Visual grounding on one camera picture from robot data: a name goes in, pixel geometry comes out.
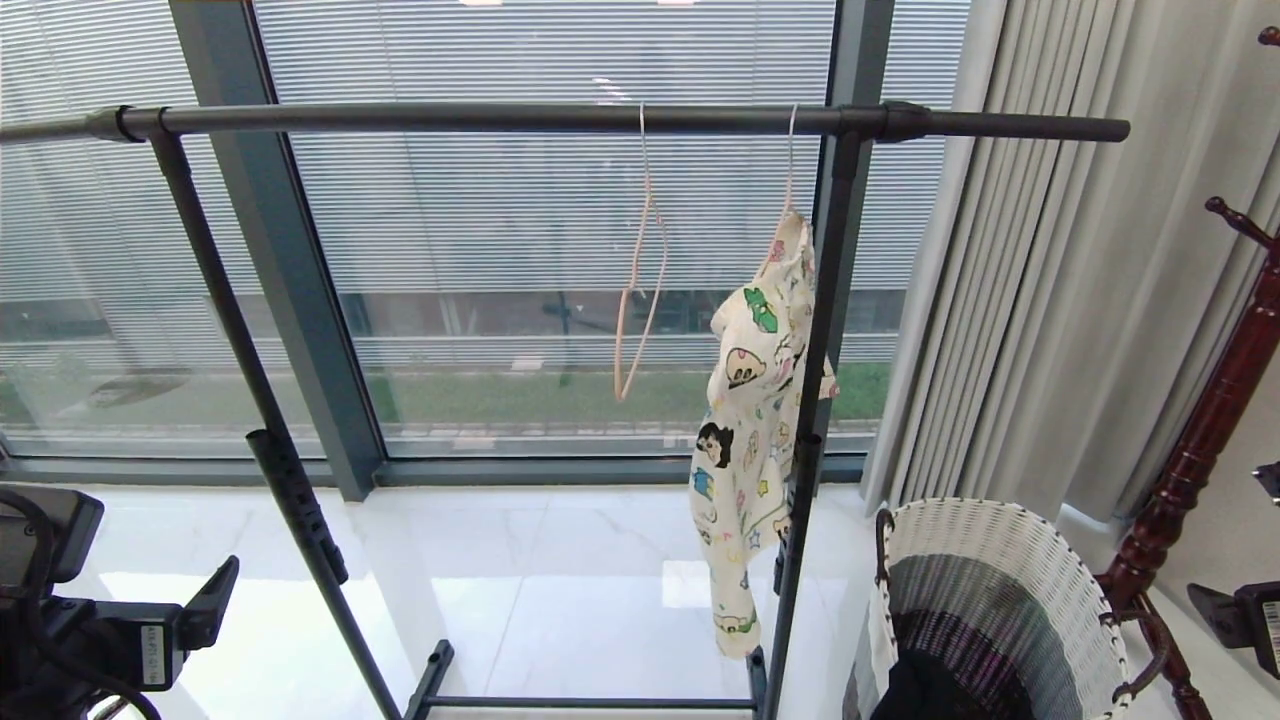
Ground beige curtain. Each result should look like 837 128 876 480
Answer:
860 0 1280 526

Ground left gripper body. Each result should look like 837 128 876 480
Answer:
0 598 193 720

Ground pink clothes hanger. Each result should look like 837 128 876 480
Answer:
613 105 669 403
765 105 811 271

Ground black garment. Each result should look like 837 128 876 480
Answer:
870 650 961 720

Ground cream printed garment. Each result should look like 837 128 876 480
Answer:
690 210 841 659

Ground dark wooden coat stand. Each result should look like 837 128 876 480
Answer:
1095 25 1280 720

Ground black clothes rack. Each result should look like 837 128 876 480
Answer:
0 100 1131 720

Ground white laundry basket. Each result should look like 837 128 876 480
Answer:
843 497 1171 720

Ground window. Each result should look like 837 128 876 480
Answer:
0 0 971 501

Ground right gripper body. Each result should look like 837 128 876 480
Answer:
1243 580 1280 681

